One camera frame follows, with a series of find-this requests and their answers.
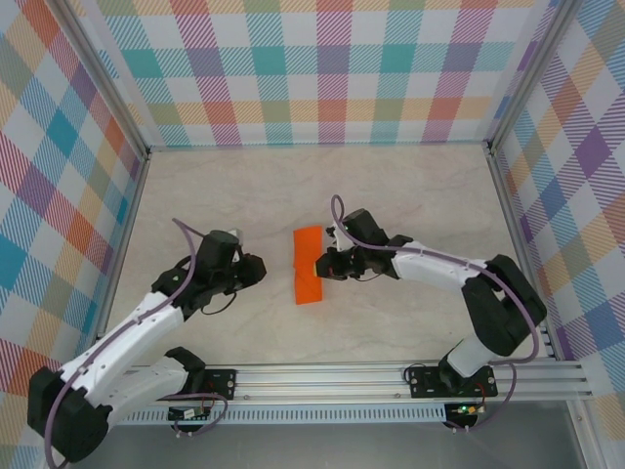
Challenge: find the orange cloth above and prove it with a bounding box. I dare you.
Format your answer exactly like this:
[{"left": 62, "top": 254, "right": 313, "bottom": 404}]
[{"left": 291, "top": 225, "right": 326, "bottom": 307}]

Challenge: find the grey metal panel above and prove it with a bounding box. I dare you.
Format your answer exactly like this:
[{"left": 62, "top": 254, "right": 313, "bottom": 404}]
[{"left": 62, "top": 422, "right": 587, "bottom": 469}]

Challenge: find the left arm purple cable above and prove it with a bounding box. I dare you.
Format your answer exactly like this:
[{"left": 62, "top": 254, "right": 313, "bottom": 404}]
[{"left": 46, "top": 218, "right": 229, "bottom": 469}]

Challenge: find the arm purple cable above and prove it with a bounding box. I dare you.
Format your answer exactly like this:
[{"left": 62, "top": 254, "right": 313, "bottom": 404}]
[
  {"left": 46, "top": 218, "right": 229, "bottom": 469},
  {"left": 330, "top": 193, "right": 547, "bottom": 434}
]

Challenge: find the aluminium side rail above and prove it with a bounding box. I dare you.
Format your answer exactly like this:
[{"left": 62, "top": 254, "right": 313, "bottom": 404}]
[
  {"left": 485, "top": 144, "right": 565, "bottom": 362},
  {"left": 83, "top": 149, "right": 153, "bottom": 367}
]

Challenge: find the long aluminium mounting rail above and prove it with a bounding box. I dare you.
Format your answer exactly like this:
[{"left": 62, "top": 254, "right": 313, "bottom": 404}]
[{"left": 52, "top": 359, "right": 595, "bottom": 405}]

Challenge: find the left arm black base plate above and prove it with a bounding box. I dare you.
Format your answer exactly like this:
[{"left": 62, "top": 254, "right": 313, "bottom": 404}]
[{"left": 183, "top": 366, "right": 238, "bottom": 403}]

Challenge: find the thin aluminium wall rail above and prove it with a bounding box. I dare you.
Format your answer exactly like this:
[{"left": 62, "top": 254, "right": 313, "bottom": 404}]
[{"left": 146, "top": 141, "right": 492, "bottom": 153}]

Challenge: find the slotted grey cable duct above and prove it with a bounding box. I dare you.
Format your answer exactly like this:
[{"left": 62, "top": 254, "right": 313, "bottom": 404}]
[{"left": 75, "top": 403, "right": 448, "bottom": 426}]

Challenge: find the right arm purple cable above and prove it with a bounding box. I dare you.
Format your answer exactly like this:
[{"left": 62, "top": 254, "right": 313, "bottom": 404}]
[{"left": 330, "top": 193, "right": 547, "bottom": 434}]

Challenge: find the aluminium corner post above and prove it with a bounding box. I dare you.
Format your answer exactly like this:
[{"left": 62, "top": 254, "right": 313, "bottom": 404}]
[
  {"left": 487, "top": 0, "right": 576, "bottom": 155},
  {"left": 58, "top": 0, "right": 150, "bottom": 160}
]

